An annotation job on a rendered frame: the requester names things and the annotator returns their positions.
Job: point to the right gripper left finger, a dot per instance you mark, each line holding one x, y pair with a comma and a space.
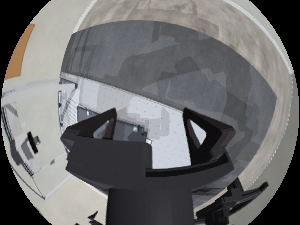
89, 126

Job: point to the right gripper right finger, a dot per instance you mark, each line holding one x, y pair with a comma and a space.
218, 135

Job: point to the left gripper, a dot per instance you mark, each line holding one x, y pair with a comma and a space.
94, 221

